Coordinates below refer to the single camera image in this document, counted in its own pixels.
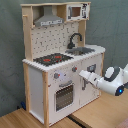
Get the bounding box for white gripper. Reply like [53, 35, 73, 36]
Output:
[79, 70, 101, 87]

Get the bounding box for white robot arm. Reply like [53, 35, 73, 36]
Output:
[79, 64, 128, 96]

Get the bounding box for wooden toy kitchen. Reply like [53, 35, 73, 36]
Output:
[22, 2, 105, 127]

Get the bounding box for white cabinet door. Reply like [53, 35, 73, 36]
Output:
[80, 60, 101, 106]

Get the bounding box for red right stove knob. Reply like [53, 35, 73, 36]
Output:
[71, 66, 79, 73]

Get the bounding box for red stove knob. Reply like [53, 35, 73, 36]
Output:
[54, 73, 60, 79]
[71, 66, 79, 73]

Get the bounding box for grey toy sink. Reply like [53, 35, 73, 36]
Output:
[66, 47, 94, 56]

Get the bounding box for toy oven door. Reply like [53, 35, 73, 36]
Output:
[55, 81, 74, 111]

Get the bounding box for red left stove knob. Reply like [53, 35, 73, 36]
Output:
[54, 73, 60, 79]

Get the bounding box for black toy faucet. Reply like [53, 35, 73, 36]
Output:
[67, 33, 82, 49]

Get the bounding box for black stovetop red burners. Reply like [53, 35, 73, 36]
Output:
[34, 53, 71, 66]

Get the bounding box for grey curtain backdrop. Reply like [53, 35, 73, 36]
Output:
[0, 0, 128, 117]

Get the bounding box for white toy microwave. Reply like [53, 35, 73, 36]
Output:
[66, 3, 89, 21]

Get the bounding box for grey range hood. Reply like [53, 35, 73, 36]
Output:
[34, 5, 64, 27]

